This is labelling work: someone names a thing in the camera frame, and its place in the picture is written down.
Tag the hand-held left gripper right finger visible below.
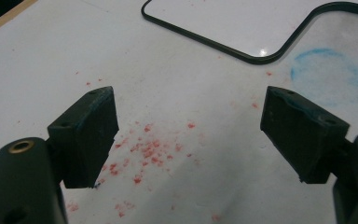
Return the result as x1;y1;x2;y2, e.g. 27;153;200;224
259;85;351;185

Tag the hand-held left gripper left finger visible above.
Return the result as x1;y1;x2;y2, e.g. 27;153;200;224
47;86;120;189

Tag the white table cover sheet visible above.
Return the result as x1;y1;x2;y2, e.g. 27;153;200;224
0;0;358;224

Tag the small paddle-shaped whiteboard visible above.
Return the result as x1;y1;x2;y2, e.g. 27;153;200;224
141;0;358;66

